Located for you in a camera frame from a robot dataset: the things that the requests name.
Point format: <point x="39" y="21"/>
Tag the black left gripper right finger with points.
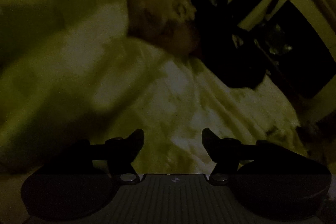
<point x="267" y="179"/>

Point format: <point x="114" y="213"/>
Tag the floral white bed quilt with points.
<point x="63" y="59"/>

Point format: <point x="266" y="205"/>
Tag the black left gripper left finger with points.
<point x="84" y="181"/>

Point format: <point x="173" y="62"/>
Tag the dark folded clothes stack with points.
<point x="234" y="57"/>

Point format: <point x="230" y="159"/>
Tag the white small garment green trim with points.
<point x="183" y="100"/>

